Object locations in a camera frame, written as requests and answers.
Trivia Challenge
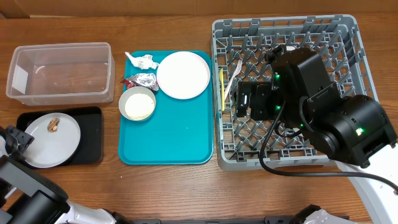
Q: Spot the white plastic fork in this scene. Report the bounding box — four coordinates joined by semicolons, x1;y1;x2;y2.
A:
223;60;243;100

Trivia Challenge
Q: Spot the brown food scrap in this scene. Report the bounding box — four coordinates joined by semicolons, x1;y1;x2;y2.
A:
47;118;60;133

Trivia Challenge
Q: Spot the grey plate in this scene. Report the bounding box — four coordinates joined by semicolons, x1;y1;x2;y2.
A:
24;113;81;169

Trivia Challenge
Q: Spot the yellow plastic spoon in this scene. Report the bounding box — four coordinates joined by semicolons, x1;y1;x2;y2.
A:
219;68;225;112

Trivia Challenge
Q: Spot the white pink-rimmed plate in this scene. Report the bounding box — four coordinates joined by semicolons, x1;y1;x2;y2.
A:
156;52;210;100

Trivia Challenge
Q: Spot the foil wrapper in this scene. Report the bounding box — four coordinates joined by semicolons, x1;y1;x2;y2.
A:
121;73;159;91

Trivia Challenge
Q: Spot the white tissue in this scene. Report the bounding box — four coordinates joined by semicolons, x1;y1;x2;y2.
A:
125;52;159;70

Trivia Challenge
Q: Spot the grey bowl with rice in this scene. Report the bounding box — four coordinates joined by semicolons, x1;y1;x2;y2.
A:
119;86;156;121

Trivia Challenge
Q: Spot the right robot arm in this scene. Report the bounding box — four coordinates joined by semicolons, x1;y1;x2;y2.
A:
234;45;397;223

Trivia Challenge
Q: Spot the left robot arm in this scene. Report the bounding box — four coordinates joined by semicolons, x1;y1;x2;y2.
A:
1;126;132;224

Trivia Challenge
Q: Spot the grey dishwasher rack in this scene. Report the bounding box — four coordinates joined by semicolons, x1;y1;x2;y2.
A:
211;14;377;171

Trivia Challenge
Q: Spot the black tray bin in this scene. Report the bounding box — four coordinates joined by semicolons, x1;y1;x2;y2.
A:
16;106;103;166

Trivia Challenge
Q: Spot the teal serving tray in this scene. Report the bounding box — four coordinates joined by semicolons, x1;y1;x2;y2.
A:
118;50;215;166

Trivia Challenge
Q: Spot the clear plastic bin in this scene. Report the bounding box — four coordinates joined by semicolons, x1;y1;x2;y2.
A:
6;42;116;106

